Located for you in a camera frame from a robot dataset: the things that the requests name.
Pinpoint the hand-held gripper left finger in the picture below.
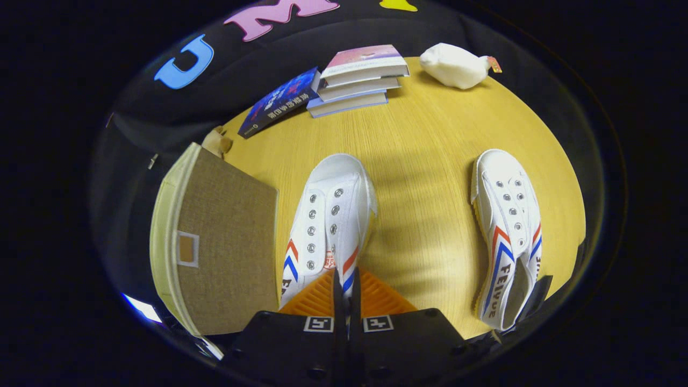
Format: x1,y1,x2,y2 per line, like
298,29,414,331
221,268,346,387

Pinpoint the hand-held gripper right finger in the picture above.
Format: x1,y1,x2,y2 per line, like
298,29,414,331
347,268,469,387

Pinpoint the white canvas shoe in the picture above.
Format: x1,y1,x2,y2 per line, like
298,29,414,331
470,149,543,331
279,153,378,310

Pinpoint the brown fabric storage box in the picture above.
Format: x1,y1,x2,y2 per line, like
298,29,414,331
149,142,280,338

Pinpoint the lit screen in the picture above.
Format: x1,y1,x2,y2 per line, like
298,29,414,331
121,293,163,324

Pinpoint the brown plush toy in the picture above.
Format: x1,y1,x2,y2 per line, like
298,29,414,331
202,125,234,159

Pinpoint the light blue book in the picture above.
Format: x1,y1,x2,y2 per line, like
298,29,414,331
306,91,389,119

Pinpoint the dark blue book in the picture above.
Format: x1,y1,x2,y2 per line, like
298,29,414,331
238,67,322,139

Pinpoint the white cover book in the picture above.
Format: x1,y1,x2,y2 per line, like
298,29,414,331
316,76,403,103

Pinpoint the pink cover book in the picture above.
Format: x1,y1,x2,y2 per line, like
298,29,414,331
321,44,411,88

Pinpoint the white plush toy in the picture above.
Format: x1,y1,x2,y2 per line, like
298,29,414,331
419,42,503,90

